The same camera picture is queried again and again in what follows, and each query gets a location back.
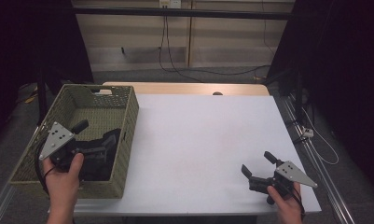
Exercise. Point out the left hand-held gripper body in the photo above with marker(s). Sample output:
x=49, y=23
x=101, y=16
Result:
x=55, y=140

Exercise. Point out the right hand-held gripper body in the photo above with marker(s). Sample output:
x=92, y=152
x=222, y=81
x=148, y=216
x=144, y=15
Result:
x=295, y=174

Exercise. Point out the green woven basket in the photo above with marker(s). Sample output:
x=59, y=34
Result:
x=91, y=121

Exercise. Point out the black tank top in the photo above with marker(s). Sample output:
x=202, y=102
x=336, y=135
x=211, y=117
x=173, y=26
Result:
x=97, y=169

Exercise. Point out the person's right hand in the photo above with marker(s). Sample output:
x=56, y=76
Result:
x=288, y=208

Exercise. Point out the person's left hand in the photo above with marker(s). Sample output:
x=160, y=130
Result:
x=62, y=189

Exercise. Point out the black metal stand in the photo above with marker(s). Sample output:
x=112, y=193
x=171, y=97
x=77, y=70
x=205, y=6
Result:
x=41, y=99
x=298, y=99

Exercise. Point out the white plug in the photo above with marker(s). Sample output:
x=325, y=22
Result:
x=308, y=133

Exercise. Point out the dark round table grommet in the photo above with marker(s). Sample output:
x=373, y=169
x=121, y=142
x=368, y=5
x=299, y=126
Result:
x=217, y=93

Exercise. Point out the black curtain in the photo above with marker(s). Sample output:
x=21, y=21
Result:
x=26, y=46
x=346, y=62

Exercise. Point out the black horizontal metal bar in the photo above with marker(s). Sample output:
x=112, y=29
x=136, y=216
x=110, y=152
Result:
x=175, y=12

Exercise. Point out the aluminium rail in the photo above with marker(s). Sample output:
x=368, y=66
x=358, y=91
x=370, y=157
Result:
x=327, y=189
x=1, y=199

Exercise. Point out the small black wall fitting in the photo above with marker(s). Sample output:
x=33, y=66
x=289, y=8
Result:
x=122, y=50

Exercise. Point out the wooden wall strip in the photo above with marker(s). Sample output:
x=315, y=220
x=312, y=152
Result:
x=190, y=37

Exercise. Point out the white wall outlet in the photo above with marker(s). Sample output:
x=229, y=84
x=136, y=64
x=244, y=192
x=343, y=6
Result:
x=170, y=3

